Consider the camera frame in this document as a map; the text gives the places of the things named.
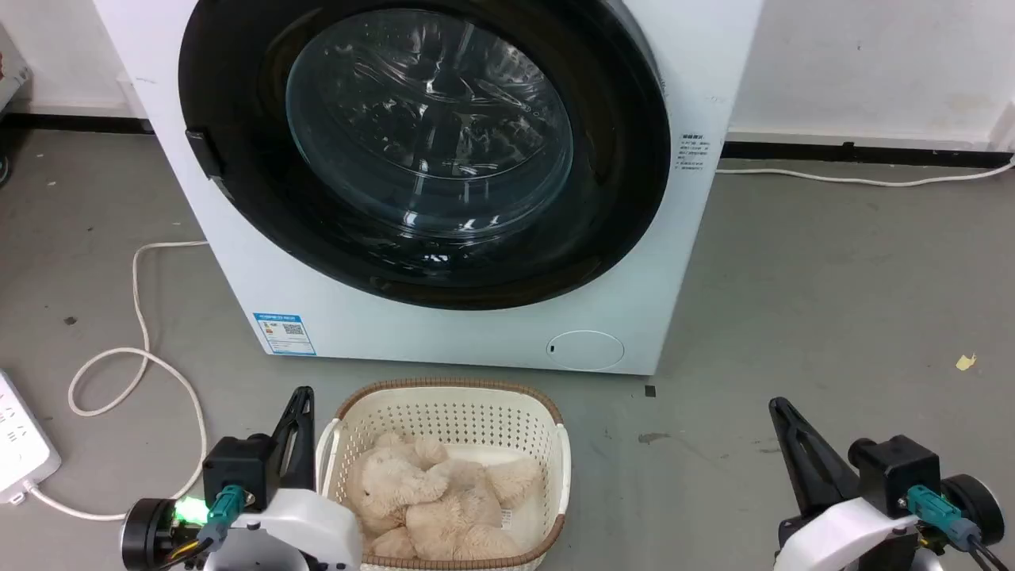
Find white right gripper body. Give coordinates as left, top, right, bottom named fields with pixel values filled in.
left=776, top=495, right=923, bottom=571

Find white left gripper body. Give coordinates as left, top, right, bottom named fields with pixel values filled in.
left=208, top=488, right=363, bottom=571

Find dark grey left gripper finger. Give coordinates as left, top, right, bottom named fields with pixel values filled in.
left=271, top=387, right=305, bottom=481
left=279, top=387, right=316, bottom=491

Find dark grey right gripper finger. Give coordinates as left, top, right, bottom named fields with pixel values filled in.
left=781, top=400, right=863, bottom=510
left=768, top=398, right=818, bottom=520

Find white front-load washing machine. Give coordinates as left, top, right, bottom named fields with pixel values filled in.
left=94, top=0, right=764, bottom=376

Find black round glass washer door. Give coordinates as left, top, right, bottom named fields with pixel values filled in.
left=178, top=0, right=672, bottom=310

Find beige plush teddy bear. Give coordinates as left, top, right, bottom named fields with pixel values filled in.
left=347, top=432, right=545, bottom=561

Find blue energy label sticker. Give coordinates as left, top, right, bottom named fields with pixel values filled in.
left=253, top=312, right=316, bottom=356

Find white perforated laundry basket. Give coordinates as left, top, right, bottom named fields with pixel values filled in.
left=316, top=378, right=572, bottom=571

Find round white drain filter cover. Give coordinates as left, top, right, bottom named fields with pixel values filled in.
left=546, top=331, right=626, bottom=371

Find white power strip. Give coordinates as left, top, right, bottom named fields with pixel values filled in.
left=0, top=369, right=62, bottom=506

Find small printed warning text label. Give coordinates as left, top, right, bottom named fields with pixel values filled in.
left=676, top=135, right=712, bottom=172

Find teal plug right camera cable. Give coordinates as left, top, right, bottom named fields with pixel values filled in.
left=906, top=485, right=1015, bottom=571

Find teal plug camera cable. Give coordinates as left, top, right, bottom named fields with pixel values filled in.
left=906, top=485, right=1015, bottom=571
left=163, top=485, right=248, bottom=571

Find teal plug left camera cable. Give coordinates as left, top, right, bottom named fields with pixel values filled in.
left=163, top=485, right=248, bottom=571

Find looped white power cable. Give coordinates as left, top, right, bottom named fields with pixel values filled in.
left=24, top=240, right=211, bottom=522

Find thin straight white cable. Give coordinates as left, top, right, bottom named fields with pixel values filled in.
left=716, top=156, right=1015, bottom=188

